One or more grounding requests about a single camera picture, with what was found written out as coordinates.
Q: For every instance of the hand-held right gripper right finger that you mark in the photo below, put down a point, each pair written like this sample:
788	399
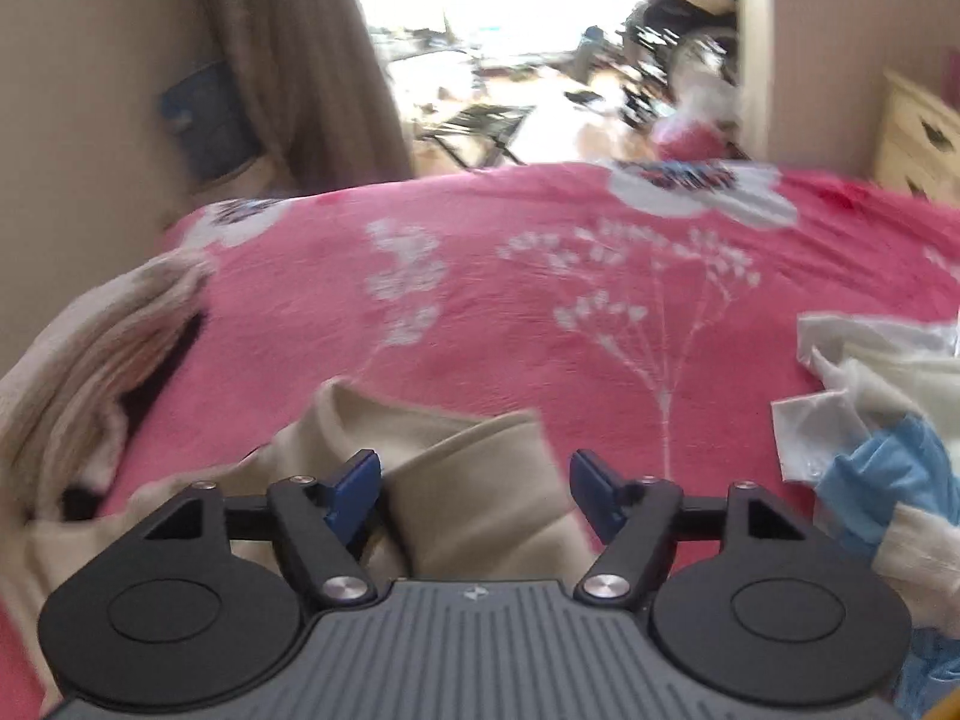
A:
592	487

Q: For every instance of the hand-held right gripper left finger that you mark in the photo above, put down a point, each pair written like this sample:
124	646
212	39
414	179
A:
352	491

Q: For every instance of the beige zip sweatshirt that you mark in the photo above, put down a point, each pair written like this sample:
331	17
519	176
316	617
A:
465	480

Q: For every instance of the pink floral blanket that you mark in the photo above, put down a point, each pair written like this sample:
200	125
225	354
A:
525	315

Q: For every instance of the beige checked knit sweater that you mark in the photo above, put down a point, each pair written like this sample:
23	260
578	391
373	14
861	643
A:
82	360

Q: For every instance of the blue and white garment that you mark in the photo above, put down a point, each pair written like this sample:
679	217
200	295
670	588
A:
892	465

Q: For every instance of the dark folding stool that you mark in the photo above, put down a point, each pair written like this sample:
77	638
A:
480	124

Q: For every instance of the white plastic bag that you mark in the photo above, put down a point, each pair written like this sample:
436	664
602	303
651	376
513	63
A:
697	105

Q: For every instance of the blue water jug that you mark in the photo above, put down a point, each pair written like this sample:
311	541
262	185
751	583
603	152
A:
210	120

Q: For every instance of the brown curtain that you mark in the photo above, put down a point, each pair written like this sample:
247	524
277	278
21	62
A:
300	52

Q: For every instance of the cream nightstand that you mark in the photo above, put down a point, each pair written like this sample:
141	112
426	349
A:
915	142

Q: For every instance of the wheelchair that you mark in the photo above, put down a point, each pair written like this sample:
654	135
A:
675	7

